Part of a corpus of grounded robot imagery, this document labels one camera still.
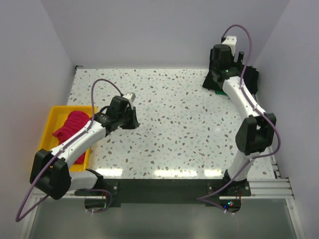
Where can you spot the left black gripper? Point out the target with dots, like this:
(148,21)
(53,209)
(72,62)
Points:
(133,123)

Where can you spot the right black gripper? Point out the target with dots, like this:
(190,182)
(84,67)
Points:
(237,65)

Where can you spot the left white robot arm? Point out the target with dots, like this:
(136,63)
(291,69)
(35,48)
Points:
(51,169)

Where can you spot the aluminium frame rail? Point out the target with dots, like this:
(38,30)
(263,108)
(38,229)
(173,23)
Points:
(271,188)

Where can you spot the yellow plastic bin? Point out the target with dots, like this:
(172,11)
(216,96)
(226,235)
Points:
(47,129)

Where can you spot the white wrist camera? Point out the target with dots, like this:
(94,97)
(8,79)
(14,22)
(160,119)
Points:
(231,42)
(130,96)

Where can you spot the black t shirt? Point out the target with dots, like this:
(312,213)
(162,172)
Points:
(249,77)

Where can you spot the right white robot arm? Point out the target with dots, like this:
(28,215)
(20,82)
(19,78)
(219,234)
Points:
(256,131)

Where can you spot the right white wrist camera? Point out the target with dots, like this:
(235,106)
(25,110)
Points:
(231,42)

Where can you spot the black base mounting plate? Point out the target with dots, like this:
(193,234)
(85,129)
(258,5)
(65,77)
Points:
(149,191)

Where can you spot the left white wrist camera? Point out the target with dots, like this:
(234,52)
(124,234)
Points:
(130,96)

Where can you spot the red pink t shirt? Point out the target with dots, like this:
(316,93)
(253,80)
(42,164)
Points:
(76,120)

